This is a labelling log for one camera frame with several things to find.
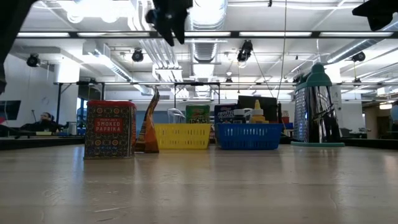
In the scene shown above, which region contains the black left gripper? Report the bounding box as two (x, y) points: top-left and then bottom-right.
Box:
(145, 0), (193, 47)

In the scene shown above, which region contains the green cereal box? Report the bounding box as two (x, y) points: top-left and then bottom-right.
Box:
(185, 104), (211, 124)

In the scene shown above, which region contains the blue Frosted Flakes box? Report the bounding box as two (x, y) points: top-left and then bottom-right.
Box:
(213, 104), (239, 124)

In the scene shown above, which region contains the brown stand-up pouch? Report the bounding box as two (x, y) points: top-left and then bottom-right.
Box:
(135, 88), (161, 154)

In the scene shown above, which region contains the smoked paprika tin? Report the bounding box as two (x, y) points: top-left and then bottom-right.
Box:
(83, 100), (137, 161)

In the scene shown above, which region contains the blue slotted plastic basket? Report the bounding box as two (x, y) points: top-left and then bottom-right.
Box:
(216, 123), (284, 151)

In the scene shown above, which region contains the black ceiling spotlight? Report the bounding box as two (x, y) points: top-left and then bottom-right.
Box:
(26, 54), (41, 68)
(236, 39), (254, 63)
(351, 51), (367, 63)
(131, 48), (145, 63)

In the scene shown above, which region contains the clear plastic bin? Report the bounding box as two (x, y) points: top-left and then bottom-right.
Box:
(167, 107), (254, 124)

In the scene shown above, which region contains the yellow slotted plastic basket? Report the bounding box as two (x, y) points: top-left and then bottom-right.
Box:
(154, 123), (213, 150)

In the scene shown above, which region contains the black monitor back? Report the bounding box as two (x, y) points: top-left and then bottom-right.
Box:
(238, 95), (278, 124)

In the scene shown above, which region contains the silver ventilation duct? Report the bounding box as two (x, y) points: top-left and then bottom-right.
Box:
(185, 0), (228, 65)

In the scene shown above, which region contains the dark wall screen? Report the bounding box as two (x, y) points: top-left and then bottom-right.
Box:
(0, 100), (22, 121)

